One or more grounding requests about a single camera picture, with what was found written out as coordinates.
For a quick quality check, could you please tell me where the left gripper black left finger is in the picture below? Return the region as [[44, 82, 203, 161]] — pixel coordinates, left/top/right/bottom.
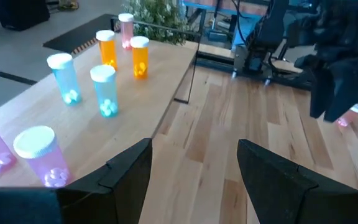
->
[[0, 138, 153, 224]]

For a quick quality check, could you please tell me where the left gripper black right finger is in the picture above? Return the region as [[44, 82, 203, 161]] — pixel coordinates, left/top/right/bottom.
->
[[237, 139, 358, 224]]

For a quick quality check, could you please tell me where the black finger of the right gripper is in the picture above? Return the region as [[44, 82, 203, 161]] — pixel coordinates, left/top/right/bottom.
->
[[309, 67, 328, 119], [323, 73, 358, 123]]

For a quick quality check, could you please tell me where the blue medicine bottle white cap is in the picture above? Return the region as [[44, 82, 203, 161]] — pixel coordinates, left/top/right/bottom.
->
[[46, 52, 83, 106], [89, 64, 120, 119]]

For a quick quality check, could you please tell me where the orange medicine bottle white cap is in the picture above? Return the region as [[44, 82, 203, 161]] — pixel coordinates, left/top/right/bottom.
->
[[95, 29, 119, 72], [129, 35, 150, 80]]

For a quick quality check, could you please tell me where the blue workbench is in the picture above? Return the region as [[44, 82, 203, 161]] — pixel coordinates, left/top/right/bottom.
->
[[181, 0, 270, 18]]

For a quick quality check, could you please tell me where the black floor mat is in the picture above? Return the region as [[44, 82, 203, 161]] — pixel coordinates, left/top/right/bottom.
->
[[43, 13, 119, 54]]

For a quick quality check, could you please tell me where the green potted plant black pot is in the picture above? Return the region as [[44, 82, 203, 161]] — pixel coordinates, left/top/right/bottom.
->
[[121, 0, 200, 46]]

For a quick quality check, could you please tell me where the black equipment case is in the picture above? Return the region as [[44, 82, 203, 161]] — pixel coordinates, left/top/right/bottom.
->
[[0, 0, 51, 32]]

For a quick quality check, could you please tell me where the black aluminium table frame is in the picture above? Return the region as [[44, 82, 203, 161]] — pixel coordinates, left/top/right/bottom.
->
[[196, 51, 315, 91]]

